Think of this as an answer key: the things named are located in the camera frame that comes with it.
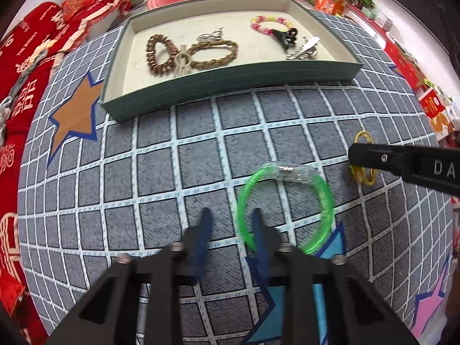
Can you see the green jewelry tray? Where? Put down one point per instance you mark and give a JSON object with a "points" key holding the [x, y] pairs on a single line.
{"points": [[131, 89]]}

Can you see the red embroidered cushion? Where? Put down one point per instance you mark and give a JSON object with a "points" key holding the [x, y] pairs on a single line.
{"points": [[72, 7]]}

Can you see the sofa with red cover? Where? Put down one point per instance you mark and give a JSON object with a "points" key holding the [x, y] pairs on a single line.
{"points": [[30, 53]]}

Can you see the orange gift box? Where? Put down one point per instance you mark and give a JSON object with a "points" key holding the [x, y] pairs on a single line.
{"points": [[332, 7]]}

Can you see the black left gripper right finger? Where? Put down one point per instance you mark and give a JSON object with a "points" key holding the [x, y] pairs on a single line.
{"points": [[355, 312]]}

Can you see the red festive gift box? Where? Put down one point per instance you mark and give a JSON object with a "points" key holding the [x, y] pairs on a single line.
{"points": [[405, 66]]}

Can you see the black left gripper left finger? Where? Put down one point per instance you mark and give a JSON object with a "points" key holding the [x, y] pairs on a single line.
{"points": [[108, 312]]}

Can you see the silver heart pendant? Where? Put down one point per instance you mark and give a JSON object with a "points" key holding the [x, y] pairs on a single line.
{"points": [[216, 35]]}

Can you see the grey twisted cloth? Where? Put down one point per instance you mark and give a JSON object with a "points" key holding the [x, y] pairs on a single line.
{"points": [[6, 105]]}

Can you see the black hair claw clip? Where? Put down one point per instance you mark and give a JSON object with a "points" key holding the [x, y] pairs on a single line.
{"points": [[286, 39]]}

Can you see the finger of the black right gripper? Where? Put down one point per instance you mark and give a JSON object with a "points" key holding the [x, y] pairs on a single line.
{"points": [[378, 156]]}

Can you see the green translucent bangle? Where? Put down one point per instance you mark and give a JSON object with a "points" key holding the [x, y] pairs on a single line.
{"points": [[296, 173]]}

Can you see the silver rhinestone hair clip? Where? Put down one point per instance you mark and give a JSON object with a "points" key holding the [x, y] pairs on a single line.
{"points": [[307, 51]]}

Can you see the grey checked star tablecloth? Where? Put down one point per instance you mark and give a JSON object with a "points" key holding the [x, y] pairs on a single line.
{"points": [[135, 187]]}

